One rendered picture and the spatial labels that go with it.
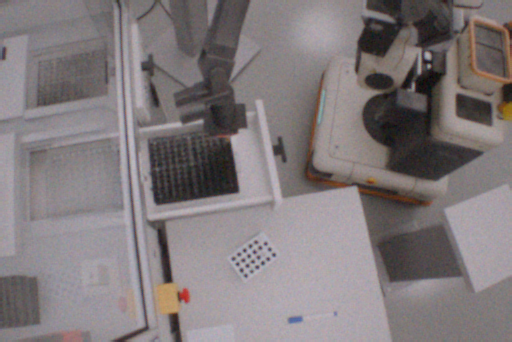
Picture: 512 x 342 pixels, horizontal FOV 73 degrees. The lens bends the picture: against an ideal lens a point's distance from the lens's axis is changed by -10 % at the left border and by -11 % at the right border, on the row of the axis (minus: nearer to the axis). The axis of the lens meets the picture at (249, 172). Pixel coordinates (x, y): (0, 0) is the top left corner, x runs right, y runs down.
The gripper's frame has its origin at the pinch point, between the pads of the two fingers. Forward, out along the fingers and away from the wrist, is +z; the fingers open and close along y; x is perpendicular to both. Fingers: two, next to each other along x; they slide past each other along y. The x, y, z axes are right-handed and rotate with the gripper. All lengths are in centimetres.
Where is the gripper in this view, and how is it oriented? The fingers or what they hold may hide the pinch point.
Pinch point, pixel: (227, 133)
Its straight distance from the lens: 99.0
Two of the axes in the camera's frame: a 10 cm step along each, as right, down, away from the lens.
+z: 0.2, 3.4, 9.4
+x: -1.1, -9.3, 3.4
